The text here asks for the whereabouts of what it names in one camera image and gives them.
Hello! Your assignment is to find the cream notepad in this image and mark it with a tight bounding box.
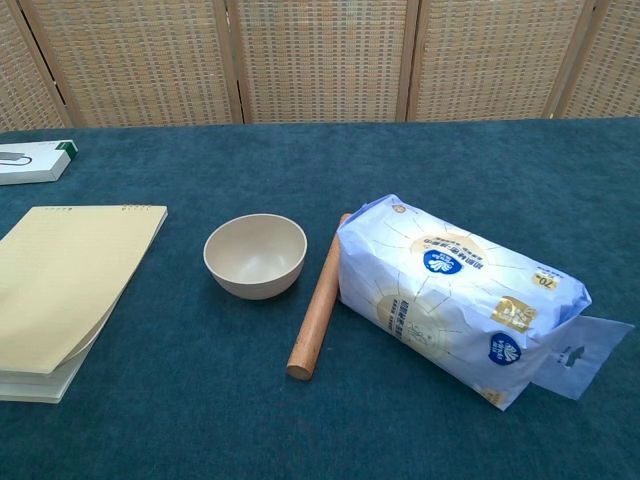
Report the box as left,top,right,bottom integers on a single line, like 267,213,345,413
0,203,169,405

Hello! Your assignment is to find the beige round bowl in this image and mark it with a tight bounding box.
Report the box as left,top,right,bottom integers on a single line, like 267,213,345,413
203,214,308,301

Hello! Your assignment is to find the wooden rolling pin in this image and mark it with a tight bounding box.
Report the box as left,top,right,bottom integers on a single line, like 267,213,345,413
285,213,353,380

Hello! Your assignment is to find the white blue flour bag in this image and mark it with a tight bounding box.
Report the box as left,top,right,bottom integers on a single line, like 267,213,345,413
335,194,636,413

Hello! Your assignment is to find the bamboo folding screen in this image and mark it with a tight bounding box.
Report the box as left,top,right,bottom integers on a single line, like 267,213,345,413
0,0,640,134

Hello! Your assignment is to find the blue felt table mat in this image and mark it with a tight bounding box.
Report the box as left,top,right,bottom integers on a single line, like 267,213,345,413
0,117,640,480

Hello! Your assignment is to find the white USB hub box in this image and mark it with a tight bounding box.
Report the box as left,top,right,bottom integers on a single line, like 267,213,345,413
0,139,79,187

